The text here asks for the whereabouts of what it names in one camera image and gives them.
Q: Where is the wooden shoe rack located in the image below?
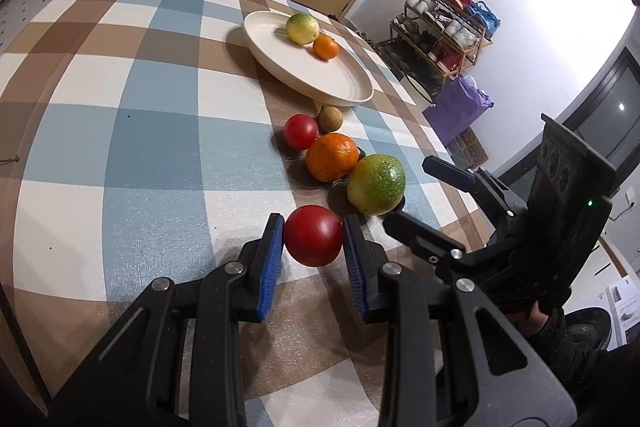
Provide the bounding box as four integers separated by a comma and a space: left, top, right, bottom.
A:
390, 0, 501, 79

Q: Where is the person's right hand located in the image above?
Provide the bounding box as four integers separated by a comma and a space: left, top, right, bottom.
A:
506, 301, 564, 337

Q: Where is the orange tangerine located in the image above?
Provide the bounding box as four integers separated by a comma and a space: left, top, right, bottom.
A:
305, 132, 360, 183

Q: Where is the orange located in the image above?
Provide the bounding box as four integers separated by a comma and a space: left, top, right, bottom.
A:
312, 34, 341, 61

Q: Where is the checkered tablecloth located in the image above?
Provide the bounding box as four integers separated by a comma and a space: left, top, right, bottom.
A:
1, 0, 488, 426

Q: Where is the yellow guava fruit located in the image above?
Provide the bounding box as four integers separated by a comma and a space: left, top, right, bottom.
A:
285, 13, 320, 46

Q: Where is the purple bag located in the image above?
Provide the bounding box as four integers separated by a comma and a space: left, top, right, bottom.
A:
423, 74, 494, 146

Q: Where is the white bucket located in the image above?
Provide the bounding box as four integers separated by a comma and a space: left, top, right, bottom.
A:
405, 75, 433, 106

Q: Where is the red tomato back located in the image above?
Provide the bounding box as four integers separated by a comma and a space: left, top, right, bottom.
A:
282, 114, 319, 152

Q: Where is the dotted floor rug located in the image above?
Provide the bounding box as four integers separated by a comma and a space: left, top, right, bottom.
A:
0, 0, 70, 53

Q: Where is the brown longan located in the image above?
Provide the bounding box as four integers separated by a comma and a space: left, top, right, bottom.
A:
317, 105, 344, 133

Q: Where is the red tomato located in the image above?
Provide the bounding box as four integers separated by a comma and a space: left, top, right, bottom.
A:
283, 205, 343, 268
282, 114, 319, 152

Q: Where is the green guava fruit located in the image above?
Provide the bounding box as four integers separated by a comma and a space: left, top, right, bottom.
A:
347, 154, 406, 216

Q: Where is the red tomato front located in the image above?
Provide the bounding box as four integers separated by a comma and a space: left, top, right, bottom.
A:
283, 205, 343, 268

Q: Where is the cream round plate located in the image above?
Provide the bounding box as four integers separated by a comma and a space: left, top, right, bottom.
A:
243, 11, 374, 107

